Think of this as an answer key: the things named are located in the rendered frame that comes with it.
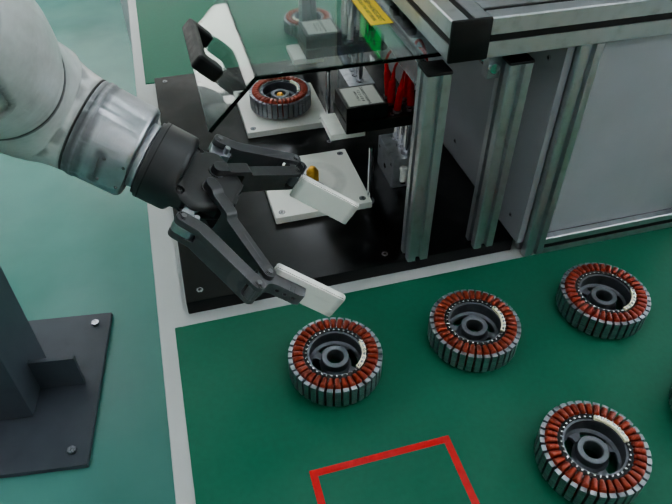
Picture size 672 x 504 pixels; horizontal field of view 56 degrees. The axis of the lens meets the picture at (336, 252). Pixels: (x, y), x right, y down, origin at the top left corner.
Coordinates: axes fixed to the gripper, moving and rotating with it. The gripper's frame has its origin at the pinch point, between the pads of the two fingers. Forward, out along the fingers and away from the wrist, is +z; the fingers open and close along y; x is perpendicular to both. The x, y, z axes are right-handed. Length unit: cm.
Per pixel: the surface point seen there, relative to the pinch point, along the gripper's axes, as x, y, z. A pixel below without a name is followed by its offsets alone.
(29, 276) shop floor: -134, -80, -45
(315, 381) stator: -15.0, 4.1, 6.4
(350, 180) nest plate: -15.2, -34.9, 6.5
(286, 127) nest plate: -22, -49, -5
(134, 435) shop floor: -109, -31, 0
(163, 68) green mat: -40, -74, -31
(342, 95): -3.9, -36.5, -1.7
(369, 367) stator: -12.2, 1.4, 11.6
